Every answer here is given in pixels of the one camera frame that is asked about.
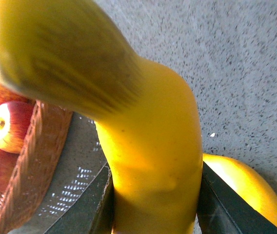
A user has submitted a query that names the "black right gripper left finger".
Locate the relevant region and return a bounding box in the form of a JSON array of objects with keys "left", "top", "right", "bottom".
[{"left": 46, "top": 164, "right": 114, "bottom": 234}]

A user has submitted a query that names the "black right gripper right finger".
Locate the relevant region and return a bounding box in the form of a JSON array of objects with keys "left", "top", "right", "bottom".
[{"left": 197, "top": 163, "right": 277, "bottom": 234}]

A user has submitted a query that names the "yellow banana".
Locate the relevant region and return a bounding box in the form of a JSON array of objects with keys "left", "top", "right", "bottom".
[
  {"left": 203, "top": 154, "right": 277, "bottom": 227},
  {"left": 0, "top": 0, "right": 203, "bottom": 234}
]

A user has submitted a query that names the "brown wicker basket left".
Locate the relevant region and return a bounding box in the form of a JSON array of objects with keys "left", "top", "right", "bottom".
[{"left": 0, "top": 100, "right": 73, "bottom": 234}]

